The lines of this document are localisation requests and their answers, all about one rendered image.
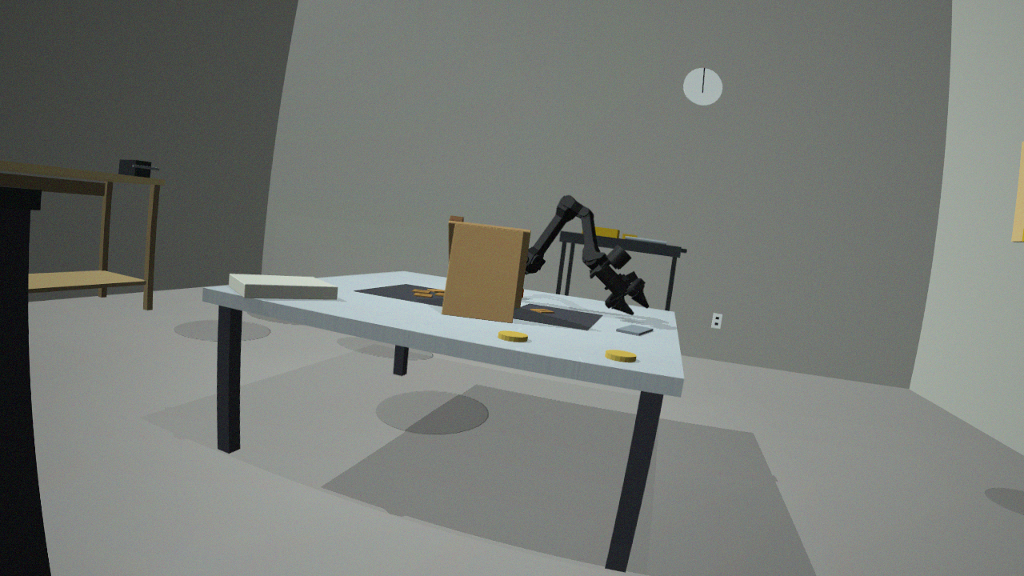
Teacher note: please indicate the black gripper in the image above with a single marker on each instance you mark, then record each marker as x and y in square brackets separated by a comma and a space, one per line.
[619, 289]

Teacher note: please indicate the yellow round disc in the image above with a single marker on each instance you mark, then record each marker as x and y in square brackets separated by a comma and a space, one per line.
[512, 336]
[620, 356]

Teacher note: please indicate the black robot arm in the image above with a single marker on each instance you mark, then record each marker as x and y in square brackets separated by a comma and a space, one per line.
[597, 261]

